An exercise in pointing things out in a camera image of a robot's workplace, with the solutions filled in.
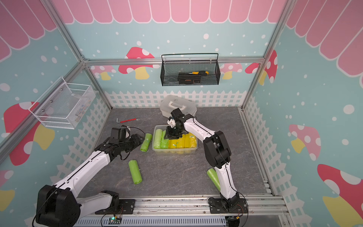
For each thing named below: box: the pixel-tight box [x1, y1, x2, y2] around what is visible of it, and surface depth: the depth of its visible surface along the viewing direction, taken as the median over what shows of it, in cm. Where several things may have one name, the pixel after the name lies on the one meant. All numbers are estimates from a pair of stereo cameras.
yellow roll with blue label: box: [184, 132, 191, 149], surface depth 96 cm
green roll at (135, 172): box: [128, 159, 143, 185], surface depth 85 cm
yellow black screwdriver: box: [188, 70, 209, 75], surface depth 93 cm
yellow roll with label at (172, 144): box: [168, 139, 177, 149], surface depth 95 cm
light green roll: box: [153, 128, 163, 149], surface depth 94 cm
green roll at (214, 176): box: [206, 168, 221, 192], surface depth 84 cm
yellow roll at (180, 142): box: [175, 134, 186, 149], surface depth 96 cm
